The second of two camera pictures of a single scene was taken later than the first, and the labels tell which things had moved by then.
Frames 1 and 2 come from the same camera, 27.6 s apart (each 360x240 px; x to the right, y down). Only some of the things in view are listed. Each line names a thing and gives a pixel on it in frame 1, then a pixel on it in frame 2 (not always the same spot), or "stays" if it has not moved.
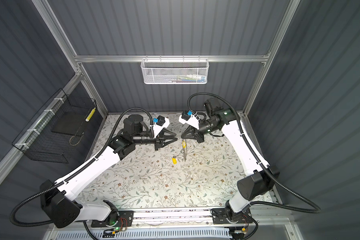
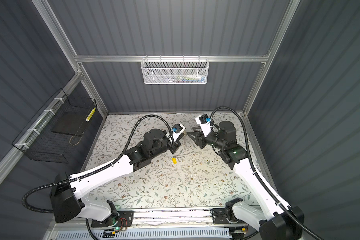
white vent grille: (199, 234) stays
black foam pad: (70, 123) stays
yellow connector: (174, 160) stays
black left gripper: (161, 140) → (173, 149)
